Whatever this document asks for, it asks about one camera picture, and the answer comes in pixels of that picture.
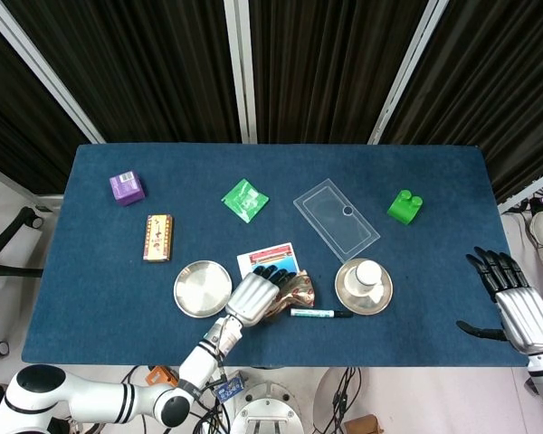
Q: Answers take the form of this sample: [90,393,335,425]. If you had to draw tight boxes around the black pleated curtain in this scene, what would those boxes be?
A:
[382,0,543,204]
[248,0,430,145]
[0,13,91,195]
[2,0,243,144]

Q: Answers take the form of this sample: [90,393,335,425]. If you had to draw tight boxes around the blue table cloth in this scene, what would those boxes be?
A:
[21,143,540,368]

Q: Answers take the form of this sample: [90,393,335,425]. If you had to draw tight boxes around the brown patterned flat box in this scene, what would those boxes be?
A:
[142,213,174,263]

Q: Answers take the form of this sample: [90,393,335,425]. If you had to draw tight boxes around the grey round disc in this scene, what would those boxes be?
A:
[312,366,361,434]

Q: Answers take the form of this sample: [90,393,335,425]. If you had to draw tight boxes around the green sachet packet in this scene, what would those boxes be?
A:
[220,178,271,224]

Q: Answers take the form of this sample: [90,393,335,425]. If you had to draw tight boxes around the black cable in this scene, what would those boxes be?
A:
[332,366,363,434]
[506,198,543,275]

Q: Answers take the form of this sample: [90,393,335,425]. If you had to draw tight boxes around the silver steel plate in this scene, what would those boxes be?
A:
[334,258,395,316]
[173,259,233,318]

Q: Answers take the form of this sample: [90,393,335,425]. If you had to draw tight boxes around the green plastic block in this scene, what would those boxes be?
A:
[386,189,425,227]

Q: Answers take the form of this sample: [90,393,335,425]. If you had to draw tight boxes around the blue circuit board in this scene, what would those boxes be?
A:
[213,370,246,403]

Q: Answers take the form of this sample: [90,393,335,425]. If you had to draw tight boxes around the clear acrylic panel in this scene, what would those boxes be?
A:
[292,178,381,261]

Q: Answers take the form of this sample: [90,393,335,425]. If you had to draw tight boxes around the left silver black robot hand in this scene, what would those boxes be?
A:
[224,265,300,328]

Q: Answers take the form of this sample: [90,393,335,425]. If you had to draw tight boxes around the white frame post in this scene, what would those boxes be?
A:
[0,0,106,145]
[224,0,258,145]
[367,0,449,146]

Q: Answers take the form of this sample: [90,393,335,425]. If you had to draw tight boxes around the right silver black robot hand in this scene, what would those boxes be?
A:
[455,246,543,358]

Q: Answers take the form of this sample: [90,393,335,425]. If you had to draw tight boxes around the white marker black cap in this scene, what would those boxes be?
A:
[290,307,354,319]

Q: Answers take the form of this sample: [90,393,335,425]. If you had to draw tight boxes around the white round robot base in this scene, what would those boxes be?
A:
[229,379,305,434]

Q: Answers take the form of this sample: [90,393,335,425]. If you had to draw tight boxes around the white small jar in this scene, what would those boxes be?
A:
[342,259,385,305]

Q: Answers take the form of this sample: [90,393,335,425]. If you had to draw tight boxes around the purple cube box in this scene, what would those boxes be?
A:
[109,170,147,208]

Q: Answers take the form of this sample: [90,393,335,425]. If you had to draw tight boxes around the gold red snack wrapper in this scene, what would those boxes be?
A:
[266,269,318,323]

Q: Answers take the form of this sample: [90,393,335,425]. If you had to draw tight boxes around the brown cardboard box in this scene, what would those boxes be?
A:
[343,413,385,434]

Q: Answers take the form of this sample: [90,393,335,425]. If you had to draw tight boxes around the picture card blue red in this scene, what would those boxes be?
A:
[236,241,300,282]

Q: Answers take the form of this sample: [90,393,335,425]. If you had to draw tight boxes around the orange device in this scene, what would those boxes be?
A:
[145,365,181,388]

